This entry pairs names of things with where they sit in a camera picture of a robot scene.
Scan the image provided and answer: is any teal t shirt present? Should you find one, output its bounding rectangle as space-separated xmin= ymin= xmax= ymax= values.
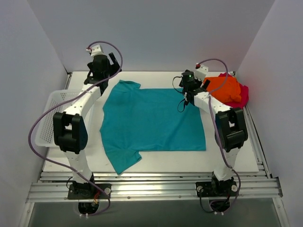
xmin=99 ymin=80 xmax=206 ymax=174

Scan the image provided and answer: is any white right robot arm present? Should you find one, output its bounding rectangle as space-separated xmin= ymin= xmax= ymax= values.
xmin=179 ymin=70 xmax=248 ymax=195

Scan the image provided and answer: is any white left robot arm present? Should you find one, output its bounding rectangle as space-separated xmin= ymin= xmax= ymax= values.
xmin=53 ymin=52 xmax=121 ymax=198

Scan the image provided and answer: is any orange folded t shirt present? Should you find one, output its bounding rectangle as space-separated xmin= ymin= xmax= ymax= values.
xmin=203 ymin=75 xmax=241 ymax=104

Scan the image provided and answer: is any pink folded t shirt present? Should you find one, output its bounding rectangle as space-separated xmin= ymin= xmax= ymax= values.
xmin=217 ymin=74 xmax=249 ymax=109

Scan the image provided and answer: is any white plastic basket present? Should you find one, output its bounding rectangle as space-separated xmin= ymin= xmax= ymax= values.
xmin=35 ymin=89 xmax=95 ymax=148

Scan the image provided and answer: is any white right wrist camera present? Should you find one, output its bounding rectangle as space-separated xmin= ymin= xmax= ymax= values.
xmin=194 ymin=63 xmax=209 ymax=81

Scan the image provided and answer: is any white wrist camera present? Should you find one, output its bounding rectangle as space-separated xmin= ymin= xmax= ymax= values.
xmin=86 ymin=44 xmax=104 ymax=58
xmin=194 ymin=63 xmax=209 ymax=81

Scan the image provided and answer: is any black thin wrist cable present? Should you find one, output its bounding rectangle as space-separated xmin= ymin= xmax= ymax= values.
xmin=172 ymin=76 xmax=190 ymax=113

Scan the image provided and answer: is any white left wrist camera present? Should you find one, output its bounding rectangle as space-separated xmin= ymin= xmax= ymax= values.
xmin=86 ymin=44 xmax=104 ymax=58

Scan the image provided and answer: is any aluminium right side rail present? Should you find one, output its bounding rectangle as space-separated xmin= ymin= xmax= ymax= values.
xmin=243 ymin=106 xmax=273 ymax=178

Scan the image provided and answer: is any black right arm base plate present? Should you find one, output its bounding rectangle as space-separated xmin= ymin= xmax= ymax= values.
xmin=195 ymin=181 xmax=238 ymax=198

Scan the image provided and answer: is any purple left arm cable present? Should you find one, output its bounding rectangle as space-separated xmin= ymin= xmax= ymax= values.
xmin=27 ymin=41 xmax=124 ymax=216

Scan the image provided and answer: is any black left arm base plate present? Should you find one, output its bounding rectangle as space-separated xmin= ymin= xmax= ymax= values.
xmin=67 ymin=182 xmax=112 ymax=200

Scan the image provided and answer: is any aluminium front rail frame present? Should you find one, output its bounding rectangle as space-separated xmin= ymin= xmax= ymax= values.
xmin=27 ymin=170 xmax=283 ymax=202

